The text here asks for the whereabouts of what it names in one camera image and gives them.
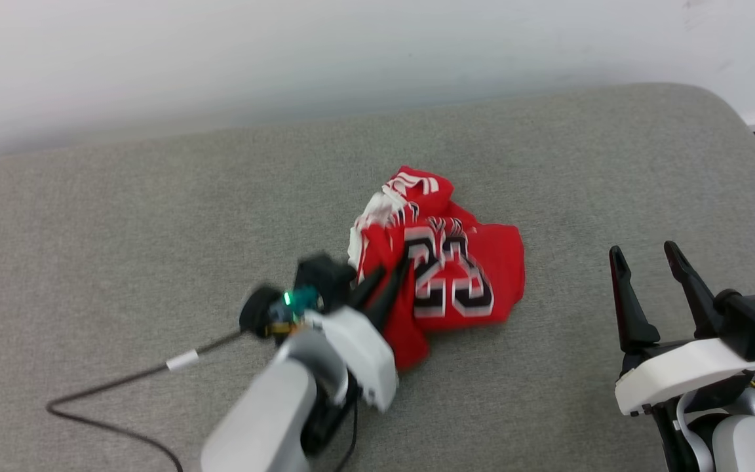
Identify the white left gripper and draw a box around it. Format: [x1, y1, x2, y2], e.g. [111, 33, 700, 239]
[304, 256, 412, 414]

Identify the black cable with white tag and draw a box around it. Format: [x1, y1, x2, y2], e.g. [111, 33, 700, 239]
[46, 328, 248, 472]

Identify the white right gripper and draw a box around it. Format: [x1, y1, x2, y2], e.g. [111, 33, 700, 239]
[608, 241, 755, 418]

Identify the red Bulls 23 jersey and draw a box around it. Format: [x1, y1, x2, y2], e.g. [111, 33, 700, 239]
[348, 166, 526, 372]

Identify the grey fabric sofa cushion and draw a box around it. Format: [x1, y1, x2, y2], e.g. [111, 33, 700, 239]
[0, 83, 755, 472]

